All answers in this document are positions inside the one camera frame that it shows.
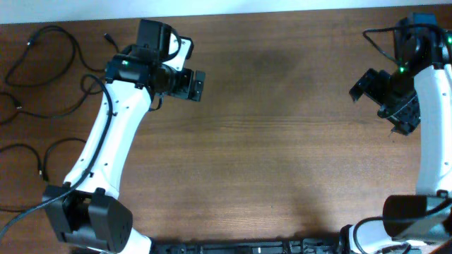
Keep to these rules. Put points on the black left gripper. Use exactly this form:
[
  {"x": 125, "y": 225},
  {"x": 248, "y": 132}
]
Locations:
[{"x": 188, "y": 86}]

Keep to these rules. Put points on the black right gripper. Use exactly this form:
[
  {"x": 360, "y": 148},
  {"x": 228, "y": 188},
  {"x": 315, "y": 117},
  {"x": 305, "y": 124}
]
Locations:
[{"x": 400, "y": 116}]

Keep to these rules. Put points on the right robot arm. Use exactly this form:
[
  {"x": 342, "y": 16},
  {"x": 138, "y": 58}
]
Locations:
[{"x": 417, "y": 95}]

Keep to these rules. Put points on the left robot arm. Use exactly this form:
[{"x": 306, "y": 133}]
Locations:
[{"x": 85, "y": 210}]

